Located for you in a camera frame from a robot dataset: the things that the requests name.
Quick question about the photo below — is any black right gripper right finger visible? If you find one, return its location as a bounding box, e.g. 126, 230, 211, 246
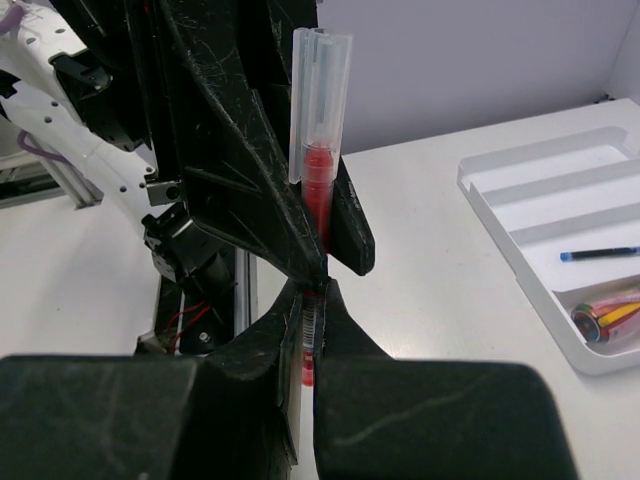
313, 281, 578, 479

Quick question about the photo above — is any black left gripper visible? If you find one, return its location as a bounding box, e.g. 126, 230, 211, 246
55, 1, 327, 285

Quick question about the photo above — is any white compartment tray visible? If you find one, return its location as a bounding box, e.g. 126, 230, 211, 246
457, 99, 639, 375

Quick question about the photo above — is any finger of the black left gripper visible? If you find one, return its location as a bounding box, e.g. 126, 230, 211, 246
329, 159, 376, 276

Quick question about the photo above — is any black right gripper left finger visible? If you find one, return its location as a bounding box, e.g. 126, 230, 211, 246
1, 281, 302, 479

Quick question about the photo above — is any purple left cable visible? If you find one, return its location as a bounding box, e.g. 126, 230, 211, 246
0, 4, 76, 166

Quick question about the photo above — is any red gel pen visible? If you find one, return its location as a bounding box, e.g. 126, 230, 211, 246
301, 143, 334, 387

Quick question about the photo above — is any pink capped crayon tube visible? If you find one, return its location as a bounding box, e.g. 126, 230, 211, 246
570, 288, 639, 344

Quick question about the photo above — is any dark blue gel pen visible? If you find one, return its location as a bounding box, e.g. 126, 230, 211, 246
559, 246, 640, 263

